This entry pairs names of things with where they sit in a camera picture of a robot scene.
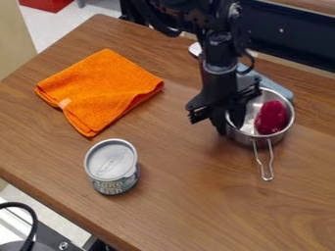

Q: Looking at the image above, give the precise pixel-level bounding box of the silver pot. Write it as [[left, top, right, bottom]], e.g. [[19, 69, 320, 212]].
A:
[[223, 85, 298, 182]]

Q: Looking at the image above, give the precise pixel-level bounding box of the orange cloth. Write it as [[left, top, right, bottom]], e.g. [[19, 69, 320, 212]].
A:
[[32, 48, 167, 139]]

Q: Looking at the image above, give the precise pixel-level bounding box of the red toy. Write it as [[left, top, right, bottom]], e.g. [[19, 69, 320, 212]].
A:
[[252, 99, 291, 136]]

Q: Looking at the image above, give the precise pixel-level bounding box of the black cable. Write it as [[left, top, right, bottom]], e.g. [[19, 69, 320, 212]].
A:
[[0, 201, 41, 251]]

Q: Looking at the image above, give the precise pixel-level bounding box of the silver can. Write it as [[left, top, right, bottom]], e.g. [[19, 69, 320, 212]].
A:
[[82, 137, 142, 196]]

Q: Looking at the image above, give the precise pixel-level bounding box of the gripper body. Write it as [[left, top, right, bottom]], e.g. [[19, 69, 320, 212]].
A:
[[184, 61, 264, 126]]

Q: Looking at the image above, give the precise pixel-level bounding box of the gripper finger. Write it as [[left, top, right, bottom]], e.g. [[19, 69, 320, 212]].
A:
[[226, 99, 249, 129], [208, 106, 231, 136]]

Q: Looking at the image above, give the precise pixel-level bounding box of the red box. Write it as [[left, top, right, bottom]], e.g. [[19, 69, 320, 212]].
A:
[[17, 0, 76, 14]]

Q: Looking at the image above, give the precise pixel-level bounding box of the black rail frame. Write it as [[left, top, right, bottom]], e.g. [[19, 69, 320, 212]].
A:
[[238, 0, 335, 75]]

